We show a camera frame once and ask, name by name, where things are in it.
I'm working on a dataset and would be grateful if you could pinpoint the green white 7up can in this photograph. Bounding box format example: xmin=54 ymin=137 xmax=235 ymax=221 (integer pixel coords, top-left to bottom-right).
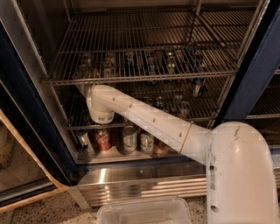
xmin=76 ymin=65 xmax=100 ymax=79

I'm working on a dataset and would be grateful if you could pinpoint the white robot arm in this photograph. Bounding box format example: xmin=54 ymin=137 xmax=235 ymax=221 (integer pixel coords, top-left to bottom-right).
xmin=80 ymin=84 xmax=280 ymax=224

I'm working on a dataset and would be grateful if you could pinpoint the orange can bottom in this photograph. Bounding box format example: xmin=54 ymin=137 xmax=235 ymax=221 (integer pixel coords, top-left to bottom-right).
xmin=154 ymin=139 xmax=169 ymax=154

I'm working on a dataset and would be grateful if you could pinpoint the red cola can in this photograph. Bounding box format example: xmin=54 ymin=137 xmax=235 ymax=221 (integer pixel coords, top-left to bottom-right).
xmin=94 ymin=129 xmax=111 ymax=151

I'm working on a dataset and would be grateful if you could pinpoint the blue can middle shelf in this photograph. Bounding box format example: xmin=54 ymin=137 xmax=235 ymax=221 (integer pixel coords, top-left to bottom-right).
xmin=145 ymin=52 xmax=158 ymax=86

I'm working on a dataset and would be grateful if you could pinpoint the white can middle shelf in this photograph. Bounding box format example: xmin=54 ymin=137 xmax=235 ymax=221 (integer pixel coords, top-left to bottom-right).
xmin=102 ymin=60 xmax=116 ymax=78

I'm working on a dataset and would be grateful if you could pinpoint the silver slim can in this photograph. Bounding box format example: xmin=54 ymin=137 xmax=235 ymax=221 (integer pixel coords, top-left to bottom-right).
xmin=75 ymin=129 xmax=94 ymax=153

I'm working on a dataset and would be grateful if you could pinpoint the blue red can right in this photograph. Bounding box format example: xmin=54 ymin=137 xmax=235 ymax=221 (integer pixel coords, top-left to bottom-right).
xmin=192 ymin=77 xmax=206 ymax=97

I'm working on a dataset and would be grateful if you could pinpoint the stainless fridge base grille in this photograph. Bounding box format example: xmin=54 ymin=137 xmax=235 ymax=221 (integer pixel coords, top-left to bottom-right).
xmin=76 ymin=153 xmax=280 ymax=207

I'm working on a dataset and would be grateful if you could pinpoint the open glass fridge door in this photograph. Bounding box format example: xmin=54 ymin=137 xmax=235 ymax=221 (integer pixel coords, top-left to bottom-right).
xmin=0 ymin=25 xmax=70 ymax=213

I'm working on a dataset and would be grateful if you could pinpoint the clear plastic bin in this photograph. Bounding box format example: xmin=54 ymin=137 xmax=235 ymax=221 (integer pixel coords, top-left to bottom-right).
xmin=97 ymin=198 xmax=193 ymax=224

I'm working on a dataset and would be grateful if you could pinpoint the middle wire fridge shelf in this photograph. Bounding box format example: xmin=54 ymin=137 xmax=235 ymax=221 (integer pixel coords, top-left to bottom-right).
xmin=64 ymin=77 xmax=228 ymax=130

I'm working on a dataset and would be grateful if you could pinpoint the wire fridge shelf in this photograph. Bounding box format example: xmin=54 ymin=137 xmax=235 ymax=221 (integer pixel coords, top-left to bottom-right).
xmin=47 ymin=8 xmax=254 ymax=86
xmin=64 ymin=77 xmax=228 ymax=130

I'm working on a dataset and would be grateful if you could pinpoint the top wire fridge shelf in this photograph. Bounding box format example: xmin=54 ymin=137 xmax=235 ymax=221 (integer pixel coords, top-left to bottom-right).
xmin=47 ymin=8 xmax=254 ymax=86

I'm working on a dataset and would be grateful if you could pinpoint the blue fridge centre post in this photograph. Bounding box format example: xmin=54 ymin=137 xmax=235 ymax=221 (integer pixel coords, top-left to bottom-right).
xmin=213 ymin=0 xmax=280 ymax=127

